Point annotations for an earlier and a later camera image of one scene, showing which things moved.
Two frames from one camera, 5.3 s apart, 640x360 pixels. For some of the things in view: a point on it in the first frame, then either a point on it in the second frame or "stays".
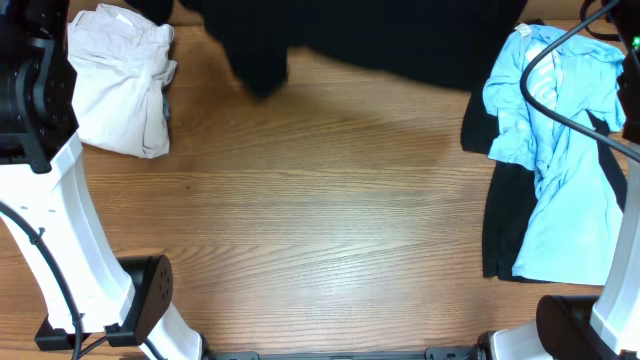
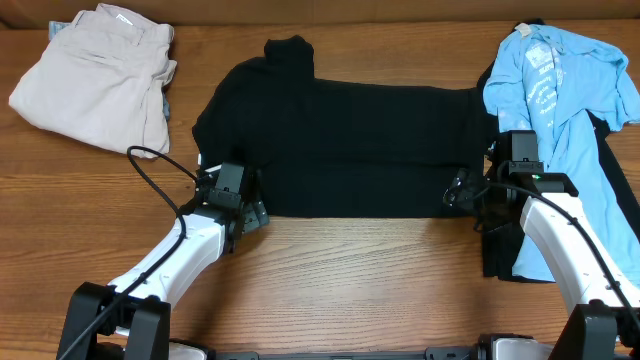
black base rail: x=474 y=352 stays
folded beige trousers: x=121 y=64 stays
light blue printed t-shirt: x=574 y=223 stays
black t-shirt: x=447 y=43 → x=328 y=148
